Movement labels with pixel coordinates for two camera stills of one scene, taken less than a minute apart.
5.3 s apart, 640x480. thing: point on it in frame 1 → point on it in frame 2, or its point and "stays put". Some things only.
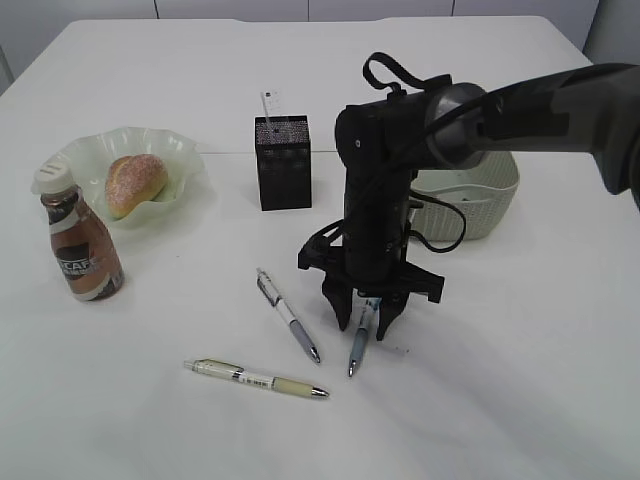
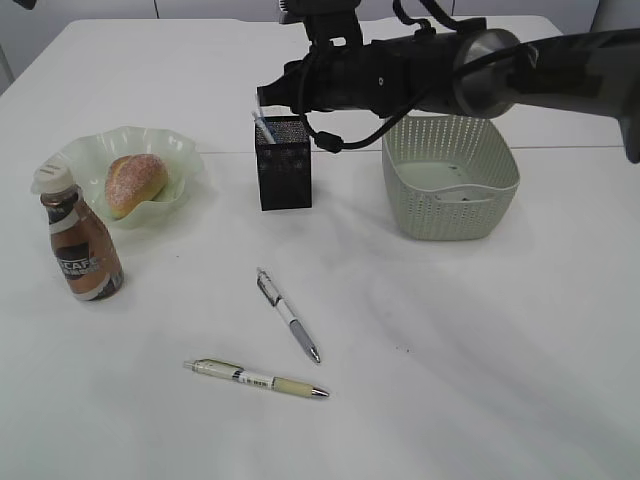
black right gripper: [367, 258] → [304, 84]
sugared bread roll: [132, 179] stays put
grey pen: [269, 292] stays put
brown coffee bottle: [85, 252] stays put
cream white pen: [253, 378] stays put
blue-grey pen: [361, 336] → [257, 116]
